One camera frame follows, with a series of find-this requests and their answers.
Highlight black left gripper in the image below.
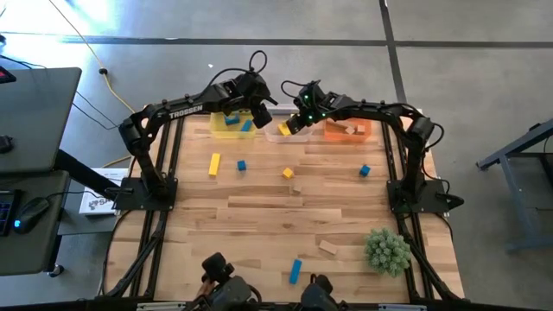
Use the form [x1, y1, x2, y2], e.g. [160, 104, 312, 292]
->
[223, 72, 275, 130]

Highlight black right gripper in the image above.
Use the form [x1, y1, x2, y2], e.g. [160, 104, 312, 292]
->
[285, 79, 343, 136]

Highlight long blue block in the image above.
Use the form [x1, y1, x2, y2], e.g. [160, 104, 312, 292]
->
[288, 257, 303, 286]

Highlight clear plastic bin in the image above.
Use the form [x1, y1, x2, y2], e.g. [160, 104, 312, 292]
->
[263, 111, 315, 143]

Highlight orange translucent plastic bin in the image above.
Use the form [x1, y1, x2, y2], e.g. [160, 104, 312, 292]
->
[323, 116, 373, 143]

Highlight yellow translucent plastic bin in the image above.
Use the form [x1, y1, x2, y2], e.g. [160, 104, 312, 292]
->
[209, 110, 259, 140]

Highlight green artificial plant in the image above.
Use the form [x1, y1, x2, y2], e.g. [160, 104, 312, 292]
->
[363, 227, 413, 278]

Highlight black desk leg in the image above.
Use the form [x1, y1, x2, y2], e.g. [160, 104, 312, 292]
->
[54, 149, 122, 202]

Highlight white printed box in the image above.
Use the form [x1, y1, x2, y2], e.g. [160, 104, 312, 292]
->
[79, 167, 130, 216]

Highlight white label strip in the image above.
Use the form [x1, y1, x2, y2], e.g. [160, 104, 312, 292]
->
[137, 301, 188, 311]
[378, 303, 428, 311]

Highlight black computer mouse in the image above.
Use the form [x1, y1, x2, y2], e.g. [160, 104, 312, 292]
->
[11, 196, 52, 236]

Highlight black device with red light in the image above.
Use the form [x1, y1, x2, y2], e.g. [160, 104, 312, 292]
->
[0, 65, 17, 86]

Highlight dark grey desk top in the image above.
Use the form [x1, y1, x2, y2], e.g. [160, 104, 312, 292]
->
[0, 169, 71, 277]

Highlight black keyboard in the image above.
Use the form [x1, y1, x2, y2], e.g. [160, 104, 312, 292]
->
[0, 188, 19, 238]

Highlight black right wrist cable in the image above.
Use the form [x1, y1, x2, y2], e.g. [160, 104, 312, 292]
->
[280, 79, 321, 100]

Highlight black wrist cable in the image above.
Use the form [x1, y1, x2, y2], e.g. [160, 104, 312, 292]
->
[202, 49, 269, 92]
[280, 79, 321, 100]

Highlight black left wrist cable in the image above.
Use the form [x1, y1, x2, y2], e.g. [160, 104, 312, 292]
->
[202, 49, 269, 92]

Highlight yellow floor cable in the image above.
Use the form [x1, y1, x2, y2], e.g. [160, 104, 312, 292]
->
[46, 0, 139, 169]

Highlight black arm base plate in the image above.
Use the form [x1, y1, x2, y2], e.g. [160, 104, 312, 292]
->
[386, 179, 451, 215]
[112, 175, 179, 212]

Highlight black floor cable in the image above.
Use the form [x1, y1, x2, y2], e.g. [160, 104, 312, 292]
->
[0, 54, 139, 131]

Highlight black aluminium table frame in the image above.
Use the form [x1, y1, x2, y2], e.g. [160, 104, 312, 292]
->
[97, 105, 467, 311]

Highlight blue-grey metal table frame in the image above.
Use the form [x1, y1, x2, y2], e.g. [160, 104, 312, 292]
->
[476, 117, 553, 255]

